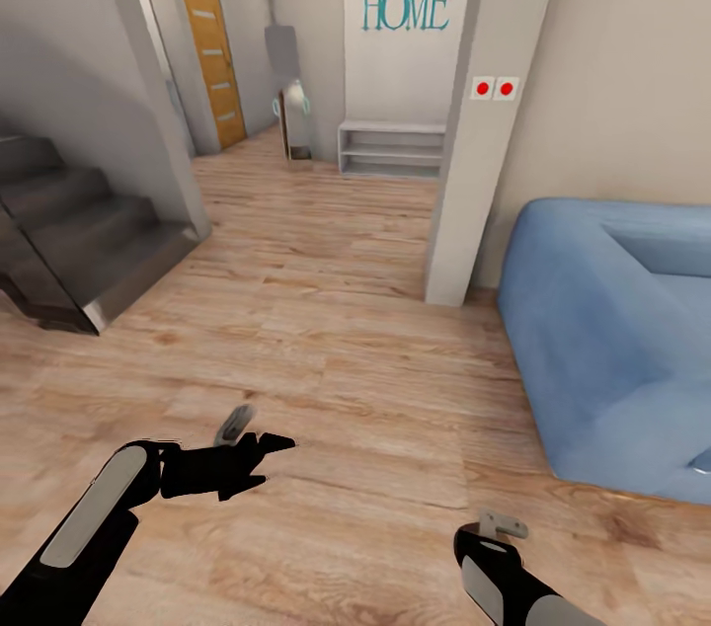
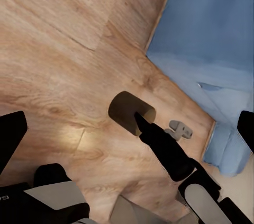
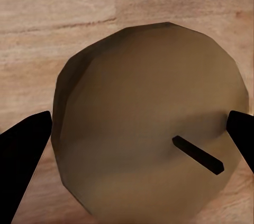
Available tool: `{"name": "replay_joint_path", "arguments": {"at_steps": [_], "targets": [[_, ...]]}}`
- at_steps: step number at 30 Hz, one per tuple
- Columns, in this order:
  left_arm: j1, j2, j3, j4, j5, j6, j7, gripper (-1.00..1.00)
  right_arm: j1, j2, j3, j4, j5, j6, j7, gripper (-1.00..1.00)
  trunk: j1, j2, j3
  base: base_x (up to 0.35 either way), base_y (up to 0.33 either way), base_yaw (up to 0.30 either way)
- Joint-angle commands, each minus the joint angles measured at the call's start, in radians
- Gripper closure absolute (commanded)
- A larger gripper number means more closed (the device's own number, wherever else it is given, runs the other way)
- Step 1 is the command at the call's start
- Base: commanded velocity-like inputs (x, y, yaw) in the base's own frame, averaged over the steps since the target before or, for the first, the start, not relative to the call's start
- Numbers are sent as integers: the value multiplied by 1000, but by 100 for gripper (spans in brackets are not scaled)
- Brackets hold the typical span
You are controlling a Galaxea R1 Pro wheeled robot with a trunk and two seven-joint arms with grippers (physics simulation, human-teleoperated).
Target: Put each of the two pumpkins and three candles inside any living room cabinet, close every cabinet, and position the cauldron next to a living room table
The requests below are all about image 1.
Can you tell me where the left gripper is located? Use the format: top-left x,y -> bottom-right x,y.
195,432 -> 295,501

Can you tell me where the pillar candle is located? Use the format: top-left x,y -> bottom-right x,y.
459,522 -> 511,544

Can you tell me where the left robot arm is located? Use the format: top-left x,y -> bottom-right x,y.
0,405 -> 295,626

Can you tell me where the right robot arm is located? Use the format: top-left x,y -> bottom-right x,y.
455,509 -> 609,626

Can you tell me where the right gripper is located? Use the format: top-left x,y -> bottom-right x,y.
455,530 -> 519,565

